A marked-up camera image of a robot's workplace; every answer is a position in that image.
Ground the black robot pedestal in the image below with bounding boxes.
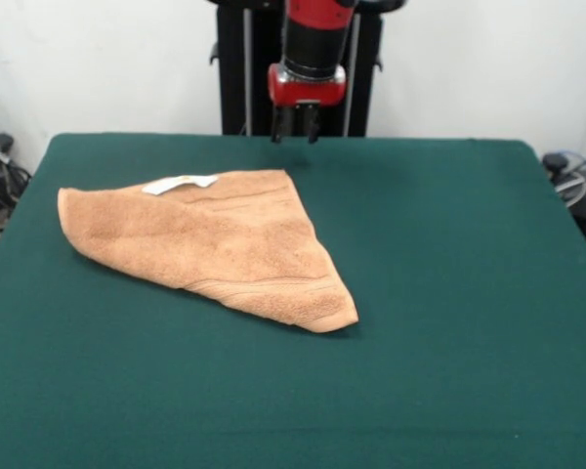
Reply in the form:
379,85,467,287
206,0,409,138

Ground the dark green table cloth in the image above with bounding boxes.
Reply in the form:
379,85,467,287
0,132,586,469

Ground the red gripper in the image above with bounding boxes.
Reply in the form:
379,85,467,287
267,63,348,146

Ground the tan terry towel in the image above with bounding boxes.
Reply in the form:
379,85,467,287
57,168,360,335

